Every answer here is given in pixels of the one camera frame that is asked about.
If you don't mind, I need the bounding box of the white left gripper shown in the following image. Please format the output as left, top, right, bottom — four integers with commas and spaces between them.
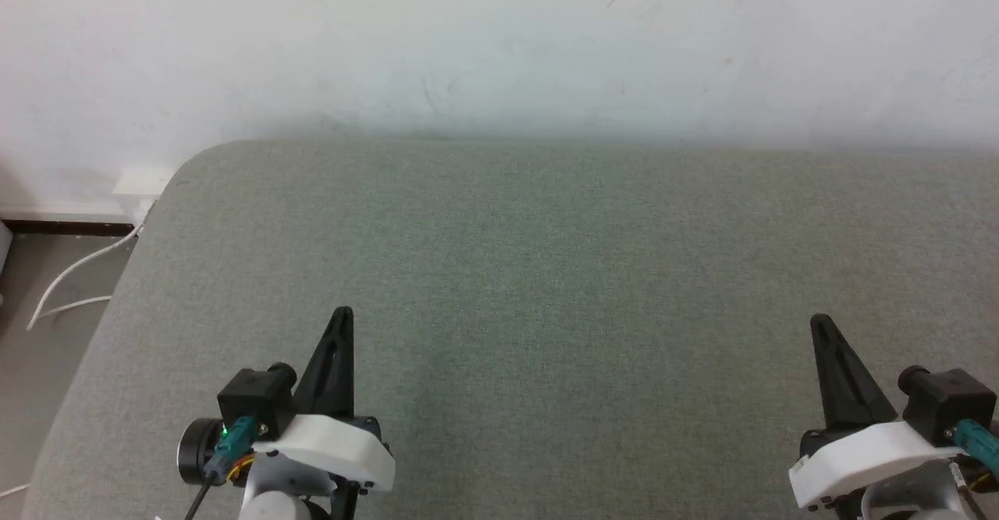
251, 306, 397, 498

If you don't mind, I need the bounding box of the teal right camera connector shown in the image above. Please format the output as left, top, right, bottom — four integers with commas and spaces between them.
953, 418, 999, 475

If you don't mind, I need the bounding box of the teal left camera connector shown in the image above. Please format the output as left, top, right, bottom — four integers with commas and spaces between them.
204, 416, 259, 483

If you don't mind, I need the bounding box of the teal camera connector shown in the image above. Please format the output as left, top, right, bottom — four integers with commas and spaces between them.
204, 416, 259, 483
953, 418, 999, 475

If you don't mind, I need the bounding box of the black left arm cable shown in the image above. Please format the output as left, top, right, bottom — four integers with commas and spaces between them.
183, 476, 217, 520

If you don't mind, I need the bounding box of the dark wooden baseboard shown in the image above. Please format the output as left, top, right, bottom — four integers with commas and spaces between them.
0, 219, 138, 237

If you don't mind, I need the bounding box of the white wall socket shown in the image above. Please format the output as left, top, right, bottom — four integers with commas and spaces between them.
112, 168, 175, 198

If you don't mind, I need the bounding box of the grey fabric sofa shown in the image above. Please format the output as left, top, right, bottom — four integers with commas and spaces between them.
20, 139, 999, 520

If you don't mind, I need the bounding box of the white power cable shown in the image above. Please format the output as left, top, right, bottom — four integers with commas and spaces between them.
27, 200, 155, 332

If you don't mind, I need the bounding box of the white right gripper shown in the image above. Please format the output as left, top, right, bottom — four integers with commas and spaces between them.
787, 313, 965, 510

